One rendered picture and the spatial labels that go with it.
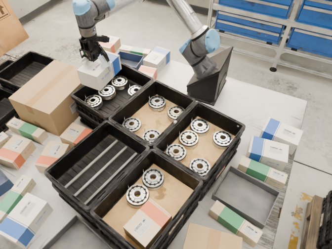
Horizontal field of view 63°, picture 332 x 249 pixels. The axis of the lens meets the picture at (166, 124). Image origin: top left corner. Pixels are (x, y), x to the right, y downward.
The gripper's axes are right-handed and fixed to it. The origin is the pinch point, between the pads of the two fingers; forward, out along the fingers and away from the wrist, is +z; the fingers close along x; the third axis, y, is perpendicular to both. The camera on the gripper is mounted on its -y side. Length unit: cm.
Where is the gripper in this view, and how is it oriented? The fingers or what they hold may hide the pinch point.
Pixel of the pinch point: (100, 66)
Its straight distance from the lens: 147.6
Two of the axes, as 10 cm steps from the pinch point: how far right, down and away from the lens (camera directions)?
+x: 8.9, 3.4, -3.0
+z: 0.1, 6.5, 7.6
